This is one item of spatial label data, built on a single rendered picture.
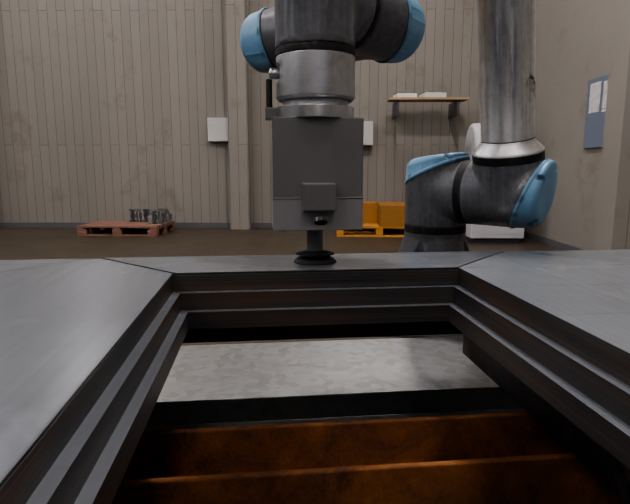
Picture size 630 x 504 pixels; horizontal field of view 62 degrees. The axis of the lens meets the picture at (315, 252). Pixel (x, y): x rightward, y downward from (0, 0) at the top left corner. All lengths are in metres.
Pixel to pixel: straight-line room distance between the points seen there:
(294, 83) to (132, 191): 8.40
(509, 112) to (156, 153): 8.01
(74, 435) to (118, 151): 8.69
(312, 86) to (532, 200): 0.51
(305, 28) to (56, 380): 0.35
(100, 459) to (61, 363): 0.05
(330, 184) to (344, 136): 0.05
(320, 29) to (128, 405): 0.34
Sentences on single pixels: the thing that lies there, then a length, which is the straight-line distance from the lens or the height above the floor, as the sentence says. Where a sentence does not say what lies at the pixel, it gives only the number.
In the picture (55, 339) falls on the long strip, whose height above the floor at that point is 0.86.
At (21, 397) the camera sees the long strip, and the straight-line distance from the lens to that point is 0.25.
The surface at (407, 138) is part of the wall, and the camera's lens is 8.43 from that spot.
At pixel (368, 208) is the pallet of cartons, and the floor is 0.36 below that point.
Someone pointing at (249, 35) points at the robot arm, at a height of 1.11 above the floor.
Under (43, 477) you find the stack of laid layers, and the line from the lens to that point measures 0.23.
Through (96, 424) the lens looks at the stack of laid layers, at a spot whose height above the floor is 0.85.
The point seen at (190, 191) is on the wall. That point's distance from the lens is 8.58.
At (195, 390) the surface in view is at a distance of 0.69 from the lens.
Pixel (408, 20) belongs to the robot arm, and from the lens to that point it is 0.60.
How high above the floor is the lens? 0.96
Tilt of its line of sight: 9 degrees down
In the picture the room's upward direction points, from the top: straight up
